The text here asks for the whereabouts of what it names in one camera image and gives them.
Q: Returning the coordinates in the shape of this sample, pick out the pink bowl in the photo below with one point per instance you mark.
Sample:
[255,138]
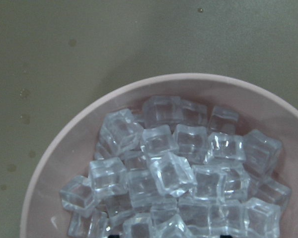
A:
[72,149]

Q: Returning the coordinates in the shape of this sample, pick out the clear ice cubes pile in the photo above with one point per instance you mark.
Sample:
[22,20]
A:
[174,170]

